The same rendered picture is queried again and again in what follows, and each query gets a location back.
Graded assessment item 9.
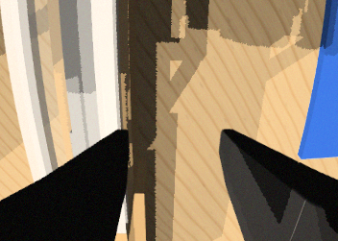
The clear rectangular tunnel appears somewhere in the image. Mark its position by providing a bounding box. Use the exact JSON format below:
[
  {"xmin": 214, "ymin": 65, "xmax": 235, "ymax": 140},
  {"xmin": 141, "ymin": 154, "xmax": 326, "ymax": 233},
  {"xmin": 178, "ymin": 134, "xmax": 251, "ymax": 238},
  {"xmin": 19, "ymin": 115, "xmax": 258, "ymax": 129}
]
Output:
[{"xmin": 0, "ymin": 0, "xmax": 133, "ymax": 234}]

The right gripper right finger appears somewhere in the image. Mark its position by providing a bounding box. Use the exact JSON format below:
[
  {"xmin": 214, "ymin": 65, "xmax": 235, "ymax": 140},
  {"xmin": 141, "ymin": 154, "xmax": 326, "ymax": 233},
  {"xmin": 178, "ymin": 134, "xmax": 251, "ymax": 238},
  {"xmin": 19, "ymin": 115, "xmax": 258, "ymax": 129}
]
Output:
[{"xmin": 219, "ymin": 129, "xmax": 338, "ymax": 241}]

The blue rectangular slab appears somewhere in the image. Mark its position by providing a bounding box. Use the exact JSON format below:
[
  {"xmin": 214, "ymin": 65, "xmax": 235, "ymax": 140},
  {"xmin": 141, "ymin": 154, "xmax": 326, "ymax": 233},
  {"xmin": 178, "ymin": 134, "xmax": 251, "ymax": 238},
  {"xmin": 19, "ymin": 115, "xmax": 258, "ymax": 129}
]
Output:
[{"xmin": 298, "ymin": 0, "xmax": 338, "ymax": 159}]

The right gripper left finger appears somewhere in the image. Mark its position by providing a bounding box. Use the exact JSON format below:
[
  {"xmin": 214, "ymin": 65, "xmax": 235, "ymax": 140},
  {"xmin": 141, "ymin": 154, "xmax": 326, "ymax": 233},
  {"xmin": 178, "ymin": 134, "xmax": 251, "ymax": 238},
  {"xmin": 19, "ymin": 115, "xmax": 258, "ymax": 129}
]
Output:
[{"xmin": 0, "ymin": 130, "xmax": 130, "ymax": 241}]

